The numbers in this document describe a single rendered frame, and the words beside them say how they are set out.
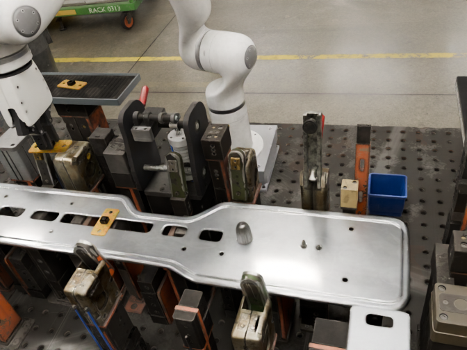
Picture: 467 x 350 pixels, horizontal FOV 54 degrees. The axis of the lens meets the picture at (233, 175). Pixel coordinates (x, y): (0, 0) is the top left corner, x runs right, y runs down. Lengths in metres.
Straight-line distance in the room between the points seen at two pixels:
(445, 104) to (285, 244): 2.41
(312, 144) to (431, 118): 2.18
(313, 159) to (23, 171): 0.78
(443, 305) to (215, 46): 0.86
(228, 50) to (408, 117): 1.98
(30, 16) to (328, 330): 0.71
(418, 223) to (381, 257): 0.50
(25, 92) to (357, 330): 0.71
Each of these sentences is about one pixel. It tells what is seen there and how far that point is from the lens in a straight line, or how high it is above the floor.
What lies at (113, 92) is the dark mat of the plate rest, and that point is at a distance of 1.28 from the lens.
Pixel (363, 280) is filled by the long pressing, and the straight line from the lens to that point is 0.91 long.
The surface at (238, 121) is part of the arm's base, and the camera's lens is 1.44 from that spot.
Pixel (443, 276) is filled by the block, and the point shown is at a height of 1.00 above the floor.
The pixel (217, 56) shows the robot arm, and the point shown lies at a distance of 1.30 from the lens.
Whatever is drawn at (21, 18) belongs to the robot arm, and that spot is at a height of 1.51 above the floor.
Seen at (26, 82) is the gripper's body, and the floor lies 1.38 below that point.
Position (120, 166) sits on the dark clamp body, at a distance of 1.21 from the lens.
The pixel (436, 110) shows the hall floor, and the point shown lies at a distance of 3.19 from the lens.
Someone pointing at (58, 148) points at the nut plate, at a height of 1.24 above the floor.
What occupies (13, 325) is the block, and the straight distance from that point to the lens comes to 1.42.
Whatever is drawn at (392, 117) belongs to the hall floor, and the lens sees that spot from 3.09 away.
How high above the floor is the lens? 1.73
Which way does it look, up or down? 40 degrees down
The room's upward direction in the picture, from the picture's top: 11 degrees counter-clockwise
